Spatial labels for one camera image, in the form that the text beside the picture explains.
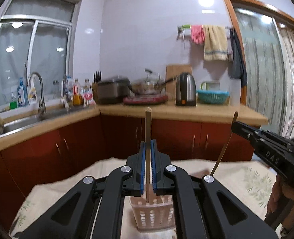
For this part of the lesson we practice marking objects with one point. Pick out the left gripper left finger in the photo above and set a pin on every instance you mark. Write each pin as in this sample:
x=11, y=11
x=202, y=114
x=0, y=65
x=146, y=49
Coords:
x=134, y=186

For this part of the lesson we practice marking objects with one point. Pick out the teal plastic colander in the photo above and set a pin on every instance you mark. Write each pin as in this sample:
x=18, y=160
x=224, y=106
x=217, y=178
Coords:
x=212, y=97

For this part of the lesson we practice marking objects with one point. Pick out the wooden countertop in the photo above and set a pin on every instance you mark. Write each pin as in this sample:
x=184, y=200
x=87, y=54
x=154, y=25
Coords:
x=200, y=113

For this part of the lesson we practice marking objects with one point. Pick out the steel electric kettle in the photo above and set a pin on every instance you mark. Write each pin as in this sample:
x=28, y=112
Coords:
x=185, y=90

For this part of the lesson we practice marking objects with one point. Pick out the wall towel rail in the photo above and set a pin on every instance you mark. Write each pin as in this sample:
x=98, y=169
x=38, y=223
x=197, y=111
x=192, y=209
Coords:
x=182, y=28

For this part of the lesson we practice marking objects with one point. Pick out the black rice cooker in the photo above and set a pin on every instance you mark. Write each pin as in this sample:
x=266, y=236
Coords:
x=113, y=91

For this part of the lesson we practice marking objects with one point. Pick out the pink rubber glove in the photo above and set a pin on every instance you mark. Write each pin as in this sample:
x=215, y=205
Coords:
x=197, y=34

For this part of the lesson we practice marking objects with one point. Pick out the steel sink basin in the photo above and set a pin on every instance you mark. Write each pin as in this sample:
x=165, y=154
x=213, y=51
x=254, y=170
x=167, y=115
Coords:
x=30, y=121

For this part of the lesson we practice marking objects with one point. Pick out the red white snack bag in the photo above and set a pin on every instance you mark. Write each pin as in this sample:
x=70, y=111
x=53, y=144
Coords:
x=87, y=94

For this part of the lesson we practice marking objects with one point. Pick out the green handled white pitcher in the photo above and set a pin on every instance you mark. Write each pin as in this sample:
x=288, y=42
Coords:
x=210, y=85

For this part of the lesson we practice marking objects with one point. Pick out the red kitchen cabinets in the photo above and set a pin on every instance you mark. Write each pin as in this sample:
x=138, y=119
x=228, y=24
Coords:
x=59, y=154

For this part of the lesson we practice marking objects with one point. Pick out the window with aluminium frame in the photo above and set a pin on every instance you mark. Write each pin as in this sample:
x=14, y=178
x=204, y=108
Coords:
x=35, y=41

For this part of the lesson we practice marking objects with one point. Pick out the glass sliding door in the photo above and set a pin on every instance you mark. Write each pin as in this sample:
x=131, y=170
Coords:
x=266, y=36

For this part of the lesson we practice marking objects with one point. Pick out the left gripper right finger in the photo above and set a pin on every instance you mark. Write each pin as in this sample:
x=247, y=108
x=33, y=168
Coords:
x=159, y=161

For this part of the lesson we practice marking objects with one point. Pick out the blue detergent bottle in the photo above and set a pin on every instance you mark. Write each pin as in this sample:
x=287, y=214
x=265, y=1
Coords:
x=22, y=94

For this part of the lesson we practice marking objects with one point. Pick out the white spray bottle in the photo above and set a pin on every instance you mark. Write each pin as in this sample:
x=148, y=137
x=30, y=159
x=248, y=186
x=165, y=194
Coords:
x=32, y=95

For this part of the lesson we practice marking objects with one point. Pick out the wooden chopstick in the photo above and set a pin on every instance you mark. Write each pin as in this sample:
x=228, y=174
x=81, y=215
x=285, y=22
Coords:
x=235, y=116
x=148, y=121

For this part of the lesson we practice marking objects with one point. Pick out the small green bottle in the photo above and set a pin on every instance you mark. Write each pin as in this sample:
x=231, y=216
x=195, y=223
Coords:
x=13, y=102

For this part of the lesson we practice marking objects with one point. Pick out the floral tablecloth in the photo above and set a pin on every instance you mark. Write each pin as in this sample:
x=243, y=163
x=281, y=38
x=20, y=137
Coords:
x=250, y=181

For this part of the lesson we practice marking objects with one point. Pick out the right hand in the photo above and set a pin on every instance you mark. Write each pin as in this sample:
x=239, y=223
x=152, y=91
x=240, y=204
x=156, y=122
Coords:
x=281, y=201

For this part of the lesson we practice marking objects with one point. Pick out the dark hanging cloth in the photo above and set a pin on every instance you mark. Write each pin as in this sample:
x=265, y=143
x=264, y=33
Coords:
x=238, y=68

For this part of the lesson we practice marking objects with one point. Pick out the white translucent container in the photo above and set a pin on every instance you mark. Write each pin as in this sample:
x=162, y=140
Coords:
x=235, y=92

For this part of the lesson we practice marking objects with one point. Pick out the knife block with knives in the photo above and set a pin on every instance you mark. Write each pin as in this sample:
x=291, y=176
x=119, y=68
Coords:
x=96, y=80

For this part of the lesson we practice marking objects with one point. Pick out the yellow hanging towel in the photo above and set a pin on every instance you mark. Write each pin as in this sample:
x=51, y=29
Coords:
x=215, y=45

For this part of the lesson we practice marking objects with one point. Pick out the steel wok with lid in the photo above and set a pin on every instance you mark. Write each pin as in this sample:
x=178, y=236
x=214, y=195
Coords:
x=150, y=85

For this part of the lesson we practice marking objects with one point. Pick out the orange oil bottle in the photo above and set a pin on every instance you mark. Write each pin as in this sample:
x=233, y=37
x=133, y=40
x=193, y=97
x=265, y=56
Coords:
x=77, y=97

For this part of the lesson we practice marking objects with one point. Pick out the pink perforated utensil holder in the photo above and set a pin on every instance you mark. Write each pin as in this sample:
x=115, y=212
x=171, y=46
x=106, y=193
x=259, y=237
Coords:
x=156, y=214

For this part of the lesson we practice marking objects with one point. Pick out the red induction cooker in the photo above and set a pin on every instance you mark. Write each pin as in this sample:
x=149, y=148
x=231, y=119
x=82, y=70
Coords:
x=146, y=100

